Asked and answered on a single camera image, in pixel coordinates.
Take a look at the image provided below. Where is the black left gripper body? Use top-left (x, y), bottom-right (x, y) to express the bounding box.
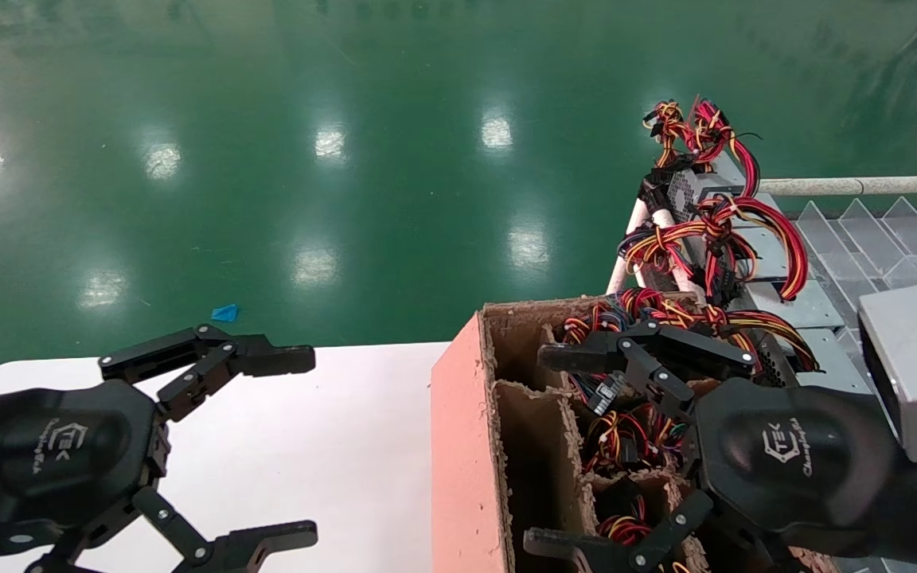
top-left (0, 380), bottom-right (171, 559)

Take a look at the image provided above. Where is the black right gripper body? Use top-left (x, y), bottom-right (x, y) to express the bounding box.
top-left (691, 376), bottom-right (902, 556)

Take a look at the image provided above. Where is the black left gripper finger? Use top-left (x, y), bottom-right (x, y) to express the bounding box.
top-left (25, 487), bottom-right (319, 573)
top-left (99, 324), bottom-right (317, 423)

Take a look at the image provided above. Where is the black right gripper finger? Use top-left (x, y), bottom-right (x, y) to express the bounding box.
top-left (522, 489), bottom-right (786, 573)
top-left (537, 320), bottom-right (755, 423)

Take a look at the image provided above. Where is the black pipe joint clamp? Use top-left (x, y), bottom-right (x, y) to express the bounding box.
top-left (640, 175), bottom-right (673, 209)

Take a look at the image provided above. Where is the cardboard box with dividers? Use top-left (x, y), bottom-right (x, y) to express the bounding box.
top-left (431, 291), bottom-right (837, 573)

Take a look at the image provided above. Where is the clear acrylic divider rack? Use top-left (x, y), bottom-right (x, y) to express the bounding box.
top-left (777, 195), bottom-right (917, 573)

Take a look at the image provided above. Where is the long white rack pipe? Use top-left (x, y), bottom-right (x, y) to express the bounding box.
top-left (757, 175), bottom-right (917, 197)

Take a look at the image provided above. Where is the power supply cable bundle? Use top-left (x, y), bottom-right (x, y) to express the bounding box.
top-left (562, 296), bottom-right (634, 419)
top-left (598, 497), bottom-right (690, 573)
top-left (584, 402), bottom-right (694, 482)

